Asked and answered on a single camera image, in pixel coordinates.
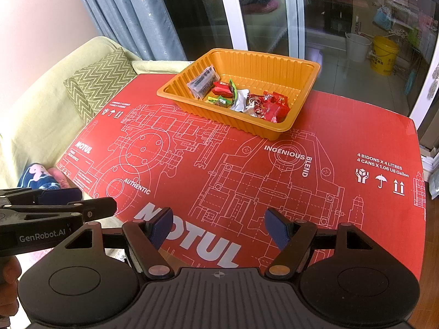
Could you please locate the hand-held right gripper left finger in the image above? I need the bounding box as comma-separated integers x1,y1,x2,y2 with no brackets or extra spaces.
65,206,174,280

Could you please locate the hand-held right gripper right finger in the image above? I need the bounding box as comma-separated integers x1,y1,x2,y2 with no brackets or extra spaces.
264,207,373,280

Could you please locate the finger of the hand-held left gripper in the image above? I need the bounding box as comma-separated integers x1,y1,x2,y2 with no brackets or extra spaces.
0,197,117,229
0,187,84,207

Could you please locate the small red snack packet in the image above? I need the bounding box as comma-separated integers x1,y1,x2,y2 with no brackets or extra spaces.
261,90,291,124

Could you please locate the white green snack packet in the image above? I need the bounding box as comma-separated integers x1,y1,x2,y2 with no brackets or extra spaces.
227,79,250,112

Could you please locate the grey snack packet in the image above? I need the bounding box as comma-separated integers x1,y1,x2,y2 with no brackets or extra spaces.
187,65,216,100

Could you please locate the large red snack packet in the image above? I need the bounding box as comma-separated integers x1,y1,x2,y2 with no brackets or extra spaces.
211,80,235,97

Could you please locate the orange plastic tray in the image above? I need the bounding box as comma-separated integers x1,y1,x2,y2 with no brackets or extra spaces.
157,48,321,141

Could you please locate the person's left hand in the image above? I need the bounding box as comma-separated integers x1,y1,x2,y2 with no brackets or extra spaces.
0,256,22,316

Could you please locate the blue patterned blanket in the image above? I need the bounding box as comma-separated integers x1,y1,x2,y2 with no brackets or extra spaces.
17,164,62,191

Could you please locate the red printed cardboard sheet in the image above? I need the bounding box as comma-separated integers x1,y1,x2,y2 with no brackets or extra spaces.
57,73,427,282

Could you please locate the pale yellow sofa cover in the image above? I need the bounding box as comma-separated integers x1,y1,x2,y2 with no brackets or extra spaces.
0,36,194,234

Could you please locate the green zigzag cushion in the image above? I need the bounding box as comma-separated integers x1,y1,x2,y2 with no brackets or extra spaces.
63,47,134,126

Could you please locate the white bucket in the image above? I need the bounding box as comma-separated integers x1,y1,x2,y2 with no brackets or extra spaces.
345,32,373,63

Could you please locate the grey blue curtain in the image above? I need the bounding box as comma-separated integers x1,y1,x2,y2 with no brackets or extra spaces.
70,0,187,62

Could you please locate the yellow bucket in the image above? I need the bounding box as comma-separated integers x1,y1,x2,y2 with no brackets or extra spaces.
370,35,401,76

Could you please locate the white window frame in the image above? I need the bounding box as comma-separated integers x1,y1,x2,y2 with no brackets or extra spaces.
215,0,439,127

